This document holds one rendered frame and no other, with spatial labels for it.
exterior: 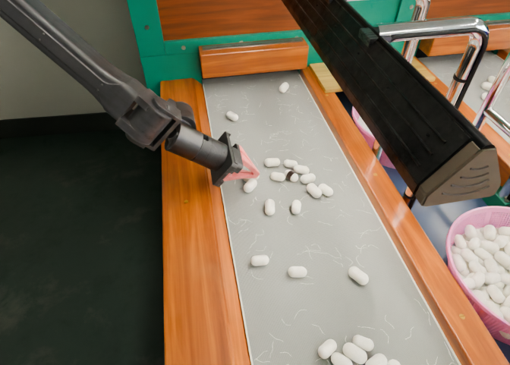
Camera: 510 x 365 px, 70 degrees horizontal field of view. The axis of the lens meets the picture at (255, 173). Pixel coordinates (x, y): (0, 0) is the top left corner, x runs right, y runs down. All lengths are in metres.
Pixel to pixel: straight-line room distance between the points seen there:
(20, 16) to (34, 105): 1.66
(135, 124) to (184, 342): 0.35
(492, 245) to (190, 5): 0.87
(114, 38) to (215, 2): 1.03
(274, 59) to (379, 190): 0.48
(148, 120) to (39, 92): 1.67
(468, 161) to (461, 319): 0.36
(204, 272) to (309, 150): 0.40
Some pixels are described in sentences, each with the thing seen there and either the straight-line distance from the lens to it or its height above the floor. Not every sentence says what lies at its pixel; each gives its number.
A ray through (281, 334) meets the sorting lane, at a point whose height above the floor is 0.74.
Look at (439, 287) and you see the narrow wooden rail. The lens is 0.68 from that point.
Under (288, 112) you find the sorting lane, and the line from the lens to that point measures 1.00.
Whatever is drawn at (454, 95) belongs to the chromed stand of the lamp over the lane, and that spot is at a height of 1.01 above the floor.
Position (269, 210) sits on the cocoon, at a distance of 0.72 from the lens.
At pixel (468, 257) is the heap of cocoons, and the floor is 0.74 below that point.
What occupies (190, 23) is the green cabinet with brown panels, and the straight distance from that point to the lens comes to 1.06.
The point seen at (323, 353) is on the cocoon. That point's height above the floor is 0.76.
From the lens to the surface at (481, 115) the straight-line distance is 0.97.
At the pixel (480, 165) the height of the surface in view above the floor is 1.09.
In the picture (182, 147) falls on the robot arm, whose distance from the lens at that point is 0.66.
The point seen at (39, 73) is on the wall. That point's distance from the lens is 2.20.
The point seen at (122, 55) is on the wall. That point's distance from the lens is 2.04.
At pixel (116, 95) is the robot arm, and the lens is 0.63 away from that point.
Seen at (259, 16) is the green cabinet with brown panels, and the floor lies 0.92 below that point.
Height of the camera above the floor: 1.31
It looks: 45 degrees down
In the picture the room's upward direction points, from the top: straight up
